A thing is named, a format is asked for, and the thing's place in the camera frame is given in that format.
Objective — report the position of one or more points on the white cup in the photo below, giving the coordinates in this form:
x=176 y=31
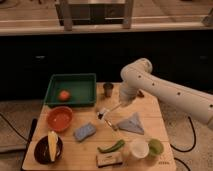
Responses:
x=139 y=148

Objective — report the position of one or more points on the metal stool frame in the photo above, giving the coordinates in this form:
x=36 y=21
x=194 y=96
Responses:
x=94 y=12

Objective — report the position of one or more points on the dark brown bowl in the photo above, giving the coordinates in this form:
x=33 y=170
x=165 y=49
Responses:
x=41 y=151

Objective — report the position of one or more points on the blue sponge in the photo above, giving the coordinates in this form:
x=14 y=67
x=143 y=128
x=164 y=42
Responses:
x=84 y=132

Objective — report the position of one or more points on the metal fork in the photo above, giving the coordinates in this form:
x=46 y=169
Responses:
x=111 y=125

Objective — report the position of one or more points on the red bowl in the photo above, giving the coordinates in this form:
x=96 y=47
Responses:
x=59 y=118

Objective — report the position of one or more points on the brown rectangular eraser block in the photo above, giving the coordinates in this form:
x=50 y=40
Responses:
x=109 y=159

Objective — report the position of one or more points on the green plastic tray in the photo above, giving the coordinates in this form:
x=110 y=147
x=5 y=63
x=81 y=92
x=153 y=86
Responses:
x=81 y=87

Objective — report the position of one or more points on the orange tomato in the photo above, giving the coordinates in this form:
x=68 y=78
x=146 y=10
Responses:
x=64 y=95

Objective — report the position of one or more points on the grey folded cloth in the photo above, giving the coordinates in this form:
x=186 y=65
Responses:
x=132 y=124

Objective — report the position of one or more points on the green chili pepper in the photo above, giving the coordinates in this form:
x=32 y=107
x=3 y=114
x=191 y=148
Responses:
x=113 y=148

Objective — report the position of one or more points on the green cup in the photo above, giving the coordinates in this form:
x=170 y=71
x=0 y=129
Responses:
x=155 y=147

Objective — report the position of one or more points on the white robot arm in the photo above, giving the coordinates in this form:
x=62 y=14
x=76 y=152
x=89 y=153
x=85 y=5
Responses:
x=137 y=75

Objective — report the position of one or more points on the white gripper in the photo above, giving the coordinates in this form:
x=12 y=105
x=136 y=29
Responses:
x=127 y=94

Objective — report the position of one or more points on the small metal cup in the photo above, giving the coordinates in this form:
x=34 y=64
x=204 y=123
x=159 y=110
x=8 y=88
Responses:
x=108 y=89

